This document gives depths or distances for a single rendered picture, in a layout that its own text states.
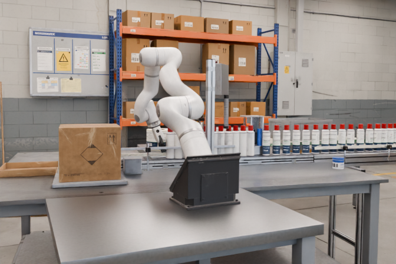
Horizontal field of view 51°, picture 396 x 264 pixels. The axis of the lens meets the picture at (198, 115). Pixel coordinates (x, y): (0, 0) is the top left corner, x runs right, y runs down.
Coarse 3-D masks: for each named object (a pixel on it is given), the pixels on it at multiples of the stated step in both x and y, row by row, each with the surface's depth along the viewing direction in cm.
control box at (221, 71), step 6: (216, 66) 248; (222, 66) 248; (228, 66) 261; (216, 72) 248; (222, 72) 249; (228, 72) 262; (216, 78) 248; (222, 78) 249; (228, 78) 262; (216, 84) 248; (222, 84) 249; (228, 84) 262; (216, 90) 248; (222, 90) 250; (228, 90) 263
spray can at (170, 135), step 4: (168, 128) 258; (168, 132) 258; (172, 132) 258; (168, 136) 257; (172, 136) 257; (168, 140) 257; (172, 140) 258; (168, 144) 257; (172, 144) 258; (168, 152) 258; (172, 152) 258; (168, 156) 258; (172, 156) 258
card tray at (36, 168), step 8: (0, 168) 228; (8, 168) 246; (16, 168) 247; (24, 168) 248; (32, 168) 248; (40, 168) 248; (48, 168) 248; (56, 168) 249; (0, 176) 221; (8, 176) 222; (16, 176) 223; (24, 176) 224
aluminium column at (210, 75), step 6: (210, 60) 246; (210, 66) 246; (210, 72) 246; (210, 78) 248; (210, 84) 248; (210, 96) 248; (210, 102) 248; (210, 108) 249; (210, 114) 249; (210, 120) 249; (210, 126) 249; (210, 132) 249; (210, 138) 250; (210, 144) 250
